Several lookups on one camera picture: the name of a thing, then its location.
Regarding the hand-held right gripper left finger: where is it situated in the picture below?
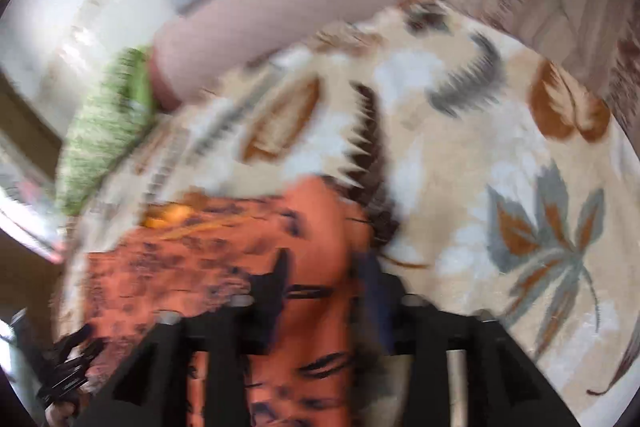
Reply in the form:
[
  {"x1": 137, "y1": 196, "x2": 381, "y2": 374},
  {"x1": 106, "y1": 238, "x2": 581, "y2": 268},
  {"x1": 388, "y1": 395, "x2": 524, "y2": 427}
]
[{"x1": 75, "y1": 249, "x2": 291, "y2": 427}]

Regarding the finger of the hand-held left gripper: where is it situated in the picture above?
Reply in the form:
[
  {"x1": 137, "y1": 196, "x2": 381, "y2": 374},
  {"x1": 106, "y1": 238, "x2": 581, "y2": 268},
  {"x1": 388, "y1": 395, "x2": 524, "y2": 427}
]
[{"x1": 52, "y1": 324, "x2": 108, "y2": 373}]

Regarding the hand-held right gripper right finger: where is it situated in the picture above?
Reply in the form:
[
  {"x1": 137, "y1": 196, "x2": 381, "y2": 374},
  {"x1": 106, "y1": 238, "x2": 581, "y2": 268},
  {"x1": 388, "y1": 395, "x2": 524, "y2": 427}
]
[{"x1": 357, "y1": 253, "x2": 583, "y2": 427}]

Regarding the orange floral cloth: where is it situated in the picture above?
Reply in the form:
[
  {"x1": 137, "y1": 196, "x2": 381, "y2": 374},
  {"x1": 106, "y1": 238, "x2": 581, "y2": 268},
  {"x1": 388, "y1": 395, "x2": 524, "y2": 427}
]
[{"x1": 60, "y1": 177, "x2": 386, "y2": 427}]

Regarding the leaf print blanket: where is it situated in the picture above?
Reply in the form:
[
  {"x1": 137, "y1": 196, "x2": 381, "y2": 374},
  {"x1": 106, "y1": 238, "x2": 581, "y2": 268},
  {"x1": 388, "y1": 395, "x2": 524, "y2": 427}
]
[{"x1": 55, "y1": 0, "x2": 640, "y2": 427}]

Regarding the green patterned pillow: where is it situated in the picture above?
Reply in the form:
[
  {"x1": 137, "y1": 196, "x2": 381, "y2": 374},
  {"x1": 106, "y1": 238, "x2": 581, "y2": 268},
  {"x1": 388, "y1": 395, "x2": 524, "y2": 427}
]
[{"x1": 55, "y1": 47, "x2": 161, "y2": 218}]

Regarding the pink bolster cushion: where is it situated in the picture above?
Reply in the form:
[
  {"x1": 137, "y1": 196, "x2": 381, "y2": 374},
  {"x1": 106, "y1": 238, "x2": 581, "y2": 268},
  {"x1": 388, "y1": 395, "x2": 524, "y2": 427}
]
[{"x1": 150, "y1": 0, "x2": 441, "y2": 110}]

